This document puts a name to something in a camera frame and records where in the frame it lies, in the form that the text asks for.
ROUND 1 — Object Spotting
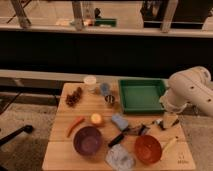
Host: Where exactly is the green plastic tray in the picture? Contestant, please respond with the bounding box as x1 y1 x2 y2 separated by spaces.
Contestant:
118 79 166 115

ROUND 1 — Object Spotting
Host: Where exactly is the black chair leg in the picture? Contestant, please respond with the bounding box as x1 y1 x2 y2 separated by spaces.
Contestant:
0 125 34 146

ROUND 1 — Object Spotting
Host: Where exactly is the purple bowl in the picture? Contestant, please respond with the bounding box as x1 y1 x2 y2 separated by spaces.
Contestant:
73 126 103 156

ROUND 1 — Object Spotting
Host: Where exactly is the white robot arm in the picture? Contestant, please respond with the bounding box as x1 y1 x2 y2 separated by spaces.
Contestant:
159 66 213 117

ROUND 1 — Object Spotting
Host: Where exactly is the brown grape bunch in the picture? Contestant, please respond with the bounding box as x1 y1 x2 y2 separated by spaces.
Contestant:
65 87 83 107

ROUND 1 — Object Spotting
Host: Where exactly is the blue sponge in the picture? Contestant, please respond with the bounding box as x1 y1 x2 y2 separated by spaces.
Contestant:
111 114 129 131

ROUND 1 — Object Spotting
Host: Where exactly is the small metal cup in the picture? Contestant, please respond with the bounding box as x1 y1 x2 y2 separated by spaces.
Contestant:
105 95 115 105

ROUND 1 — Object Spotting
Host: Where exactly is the red orange bowl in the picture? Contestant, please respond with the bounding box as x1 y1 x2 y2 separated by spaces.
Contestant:
134 135 162 165

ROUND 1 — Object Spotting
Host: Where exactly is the green box in background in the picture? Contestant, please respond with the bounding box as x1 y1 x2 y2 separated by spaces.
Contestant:
95 18 117 27

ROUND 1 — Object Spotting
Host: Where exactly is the small black tool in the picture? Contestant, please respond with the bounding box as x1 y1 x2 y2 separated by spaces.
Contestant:
154 118 179 130

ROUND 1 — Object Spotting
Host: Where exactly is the blue grey cup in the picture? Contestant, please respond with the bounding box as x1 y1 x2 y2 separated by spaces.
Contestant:
100 83 110 96

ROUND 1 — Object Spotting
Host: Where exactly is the white paper cup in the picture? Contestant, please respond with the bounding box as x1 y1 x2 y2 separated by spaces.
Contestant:
83 75 97 92

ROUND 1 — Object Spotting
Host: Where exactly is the yellow red apple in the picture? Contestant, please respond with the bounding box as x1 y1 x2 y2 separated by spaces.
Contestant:
90 113 103 126

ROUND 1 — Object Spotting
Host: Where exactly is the black handled knife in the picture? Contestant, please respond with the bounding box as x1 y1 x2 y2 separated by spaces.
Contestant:
108 124 149 148

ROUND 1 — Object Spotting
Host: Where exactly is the orange carrot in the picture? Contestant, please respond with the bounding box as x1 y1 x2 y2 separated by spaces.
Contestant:
66 116 85 138

